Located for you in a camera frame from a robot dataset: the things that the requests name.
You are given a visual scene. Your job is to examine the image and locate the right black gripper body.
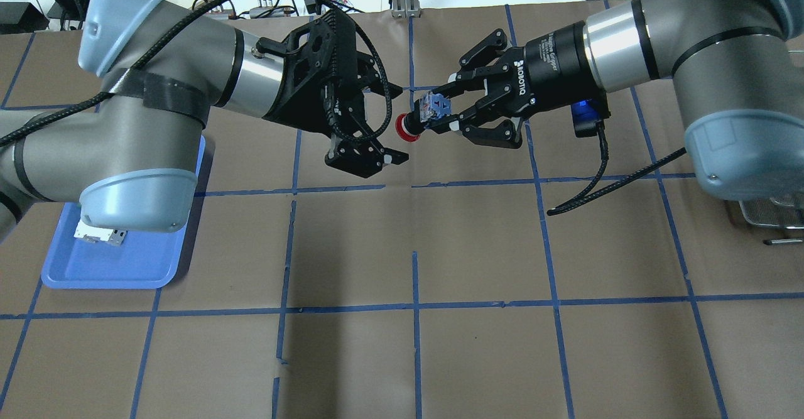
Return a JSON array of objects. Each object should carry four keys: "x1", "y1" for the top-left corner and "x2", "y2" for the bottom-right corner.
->
[{"x1": 502, "y1": 22, "x2": 604, "y2": 119}]

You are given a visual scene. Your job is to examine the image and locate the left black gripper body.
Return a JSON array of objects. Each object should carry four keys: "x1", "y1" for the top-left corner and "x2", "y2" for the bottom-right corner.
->
[{"x1": 256, "y1": 10, "x2": 371, "y2": 138}]

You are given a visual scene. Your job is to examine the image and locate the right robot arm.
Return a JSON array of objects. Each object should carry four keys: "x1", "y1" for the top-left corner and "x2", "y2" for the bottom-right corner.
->
[{"x1": 396, "y1": 0, "x2": 803, "y2": 201}]

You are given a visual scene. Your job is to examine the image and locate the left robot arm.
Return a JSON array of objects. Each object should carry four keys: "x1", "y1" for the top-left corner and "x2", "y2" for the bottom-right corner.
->
[{"x1": 1, "y1": 0, "x2": 410, "y2": 238}]

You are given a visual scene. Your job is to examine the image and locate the blue plastic tray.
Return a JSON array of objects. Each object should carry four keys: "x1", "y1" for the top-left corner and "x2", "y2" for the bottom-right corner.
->
[{"x1": 41, "y1": 136, "x2": 207, "y2": 290}]

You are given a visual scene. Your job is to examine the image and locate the white circuit breaker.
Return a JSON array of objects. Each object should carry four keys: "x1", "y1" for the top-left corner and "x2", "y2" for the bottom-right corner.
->
[{"x1": 73, "y1": 220, "x2": 128, "y2": 247}]

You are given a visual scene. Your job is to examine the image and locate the wire mesh shelf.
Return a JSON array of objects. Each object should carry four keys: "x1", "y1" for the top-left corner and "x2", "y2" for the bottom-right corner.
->
[{"x1": 738, "y1": 199, "x2": 803, "y2": 246}]

